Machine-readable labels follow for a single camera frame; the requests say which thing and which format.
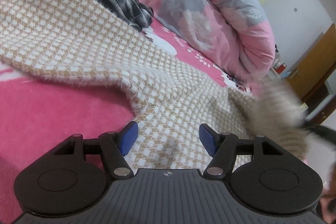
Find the pink floral bed sheet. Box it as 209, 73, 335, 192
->
1, 23, 252, 223

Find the pink grey floral quilt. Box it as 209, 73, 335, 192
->
139, 0, 275, 84

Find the brown wooden door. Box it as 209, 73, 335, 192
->
286, 23, 336, 122

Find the red thermos bottle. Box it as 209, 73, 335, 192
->
276, 63, 286, 74

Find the beige white houndstooth knit garment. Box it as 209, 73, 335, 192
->
1, 0, 307, 169

